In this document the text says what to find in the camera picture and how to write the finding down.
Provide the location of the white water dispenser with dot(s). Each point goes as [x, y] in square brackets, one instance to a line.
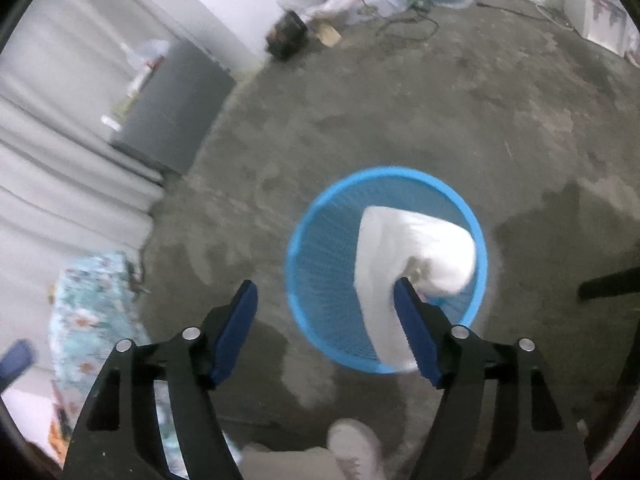
[605, 23]

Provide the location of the white shoe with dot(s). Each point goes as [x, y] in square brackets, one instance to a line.
[356, 449]

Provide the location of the white tissue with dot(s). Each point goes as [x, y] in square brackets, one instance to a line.
[438, 257]

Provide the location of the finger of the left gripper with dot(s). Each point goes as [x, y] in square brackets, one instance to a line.
[17, 360]

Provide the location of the dark grey cabinet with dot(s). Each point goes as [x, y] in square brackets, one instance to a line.
[176, 110]

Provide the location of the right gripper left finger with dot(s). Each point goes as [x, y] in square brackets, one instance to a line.
[117, 435]

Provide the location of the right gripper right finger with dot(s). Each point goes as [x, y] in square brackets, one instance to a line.
[531, 435]

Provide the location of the blue trash basket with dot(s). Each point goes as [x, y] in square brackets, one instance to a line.
[321, 261]

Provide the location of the grey curtain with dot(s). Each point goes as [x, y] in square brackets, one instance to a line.
[65, 192]

